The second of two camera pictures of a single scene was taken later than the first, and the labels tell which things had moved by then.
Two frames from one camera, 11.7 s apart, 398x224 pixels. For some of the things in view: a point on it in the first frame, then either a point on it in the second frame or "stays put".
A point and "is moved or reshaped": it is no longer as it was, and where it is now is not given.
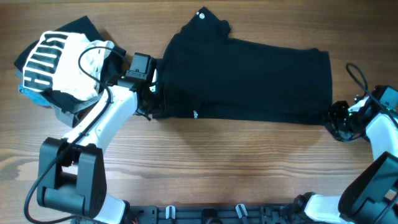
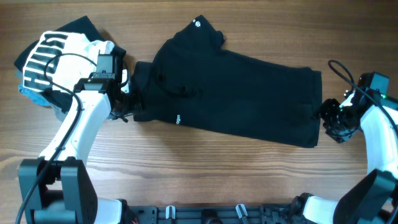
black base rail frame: [219, 214] stays put
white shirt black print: [68, 64] stays put
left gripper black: [157, 108] → [115, 114]
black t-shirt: [203, 74] is moved or reshaped
